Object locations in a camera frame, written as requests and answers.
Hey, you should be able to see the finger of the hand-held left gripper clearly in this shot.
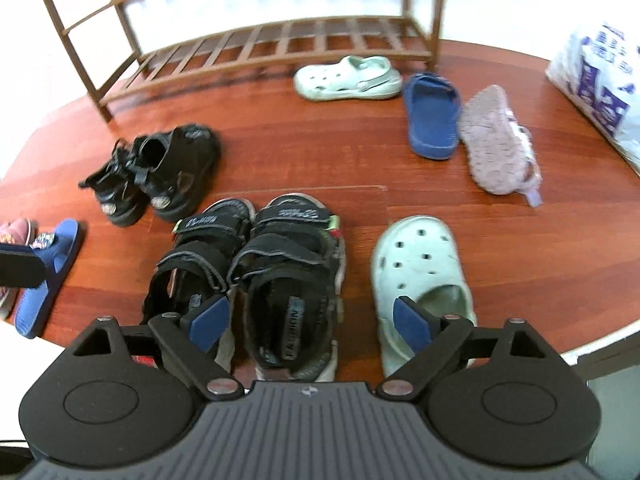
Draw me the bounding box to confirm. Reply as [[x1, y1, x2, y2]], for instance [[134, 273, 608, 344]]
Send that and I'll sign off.
[[0, 249, 47, 289]]

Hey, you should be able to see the mint green clog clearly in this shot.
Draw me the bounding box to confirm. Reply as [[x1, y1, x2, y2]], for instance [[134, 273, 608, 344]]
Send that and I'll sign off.
[[293, 55, 403, 102], [370, 215, 478, 378]]

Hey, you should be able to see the black strap sandal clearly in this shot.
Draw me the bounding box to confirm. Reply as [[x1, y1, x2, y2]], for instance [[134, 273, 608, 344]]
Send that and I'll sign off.
[[141, 197, 257, 366], [227, 193, 348, 383]]

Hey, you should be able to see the pink slipper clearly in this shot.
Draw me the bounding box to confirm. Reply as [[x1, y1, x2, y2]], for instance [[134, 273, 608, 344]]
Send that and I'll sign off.
[[456, 85, 543, 208], [0, 217, 38, 321]]

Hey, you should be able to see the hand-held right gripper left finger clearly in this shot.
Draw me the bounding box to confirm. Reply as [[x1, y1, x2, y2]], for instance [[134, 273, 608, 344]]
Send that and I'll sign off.
[[72, 294, 246, 402]]

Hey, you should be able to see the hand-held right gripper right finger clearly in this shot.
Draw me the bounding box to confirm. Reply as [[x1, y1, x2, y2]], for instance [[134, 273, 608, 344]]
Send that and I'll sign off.
[[375, 296, 551, 402]]

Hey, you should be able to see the blue slipper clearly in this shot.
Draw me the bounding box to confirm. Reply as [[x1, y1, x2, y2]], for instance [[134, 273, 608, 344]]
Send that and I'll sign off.
[[14, 218, 81, 339], [402, 72, 462, 161]]

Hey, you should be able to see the white printed plastic bag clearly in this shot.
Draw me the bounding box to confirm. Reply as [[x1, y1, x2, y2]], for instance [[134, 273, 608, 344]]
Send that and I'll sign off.
[[545, 22, 640, 177]]

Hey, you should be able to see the black lace-up boot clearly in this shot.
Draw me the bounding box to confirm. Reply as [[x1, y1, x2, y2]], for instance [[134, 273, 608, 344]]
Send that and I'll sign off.
[[79, 139, 151, 227], [131, 124, 222, 222]]

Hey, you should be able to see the brown wooden shoe rack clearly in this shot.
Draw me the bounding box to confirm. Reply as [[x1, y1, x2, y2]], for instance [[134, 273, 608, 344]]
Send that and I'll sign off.
[[30, 0, 448, 123]]

